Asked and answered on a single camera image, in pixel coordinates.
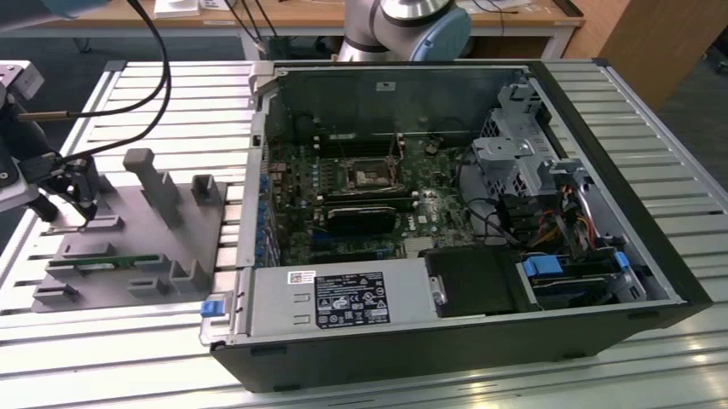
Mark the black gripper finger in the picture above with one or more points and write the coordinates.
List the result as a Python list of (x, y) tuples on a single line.
[(86, 187), (45, 204)]

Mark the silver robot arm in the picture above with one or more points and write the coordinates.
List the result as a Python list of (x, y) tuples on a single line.
[(370, 25)]

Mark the CPU socket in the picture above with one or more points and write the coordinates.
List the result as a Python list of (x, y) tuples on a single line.
[(373, 175)]

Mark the green RAM stick white label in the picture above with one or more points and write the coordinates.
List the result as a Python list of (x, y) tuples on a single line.
[(134, 259)]

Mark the grey parts rack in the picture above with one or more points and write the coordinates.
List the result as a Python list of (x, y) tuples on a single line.
[(131, 264)]

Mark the blue case latch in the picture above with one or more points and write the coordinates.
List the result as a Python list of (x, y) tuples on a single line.
[(212, 309)]

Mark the wooden desk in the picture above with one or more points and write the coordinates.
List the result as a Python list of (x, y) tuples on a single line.
[(187, 21)]

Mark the plain white box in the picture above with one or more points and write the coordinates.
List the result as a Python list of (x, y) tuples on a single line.
[(177, 8)]

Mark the silver power supply unit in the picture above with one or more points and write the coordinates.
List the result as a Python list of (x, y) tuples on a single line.
[(273, 298)]

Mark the white printed box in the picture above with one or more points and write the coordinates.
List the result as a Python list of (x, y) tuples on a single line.
[(220, 5)]

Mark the white barcode sticker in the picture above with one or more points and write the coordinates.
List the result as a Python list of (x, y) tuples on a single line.
[(385, 87)]

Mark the silver heat sink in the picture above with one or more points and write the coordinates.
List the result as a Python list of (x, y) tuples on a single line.
[(420, 247)]

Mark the round coin battery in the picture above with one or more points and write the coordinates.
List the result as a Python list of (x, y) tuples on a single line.
[(431, 148)]

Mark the green motherboard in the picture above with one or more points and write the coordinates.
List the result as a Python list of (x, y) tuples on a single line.
[(439, 200)]

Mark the black PC case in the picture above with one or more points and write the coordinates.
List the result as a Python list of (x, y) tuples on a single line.
[(399, 362)]

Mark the black plastic shroud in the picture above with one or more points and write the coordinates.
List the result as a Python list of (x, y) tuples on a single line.
[(477, 281)]

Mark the silver drive cage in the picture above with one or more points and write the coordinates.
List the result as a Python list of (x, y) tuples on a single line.
[(507, 149)]

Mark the blue disk carrier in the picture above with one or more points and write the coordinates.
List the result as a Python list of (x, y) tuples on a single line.
[(540, 266)]

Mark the white papers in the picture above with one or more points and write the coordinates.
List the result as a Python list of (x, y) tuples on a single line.
[(529, 6)]

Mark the blue plastic clip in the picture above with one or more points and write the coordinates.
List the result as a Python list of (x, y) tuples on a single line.
[(622, 260)]

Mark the silver disk bay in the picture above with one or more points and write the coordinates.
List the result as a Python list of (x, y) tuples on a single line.
[(634, 285)]

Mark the wooden cabinet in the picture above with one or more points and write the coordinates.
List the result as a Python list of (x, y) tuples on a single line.
[(654, 42)]

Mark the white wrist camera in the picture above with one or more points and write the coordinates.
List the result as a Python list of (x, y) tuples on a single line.
[(11, 191), (23, 81)]

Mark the silver case corner bracket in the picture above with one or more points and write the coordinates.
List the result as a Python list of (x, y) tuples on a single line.
[(262, 76)]

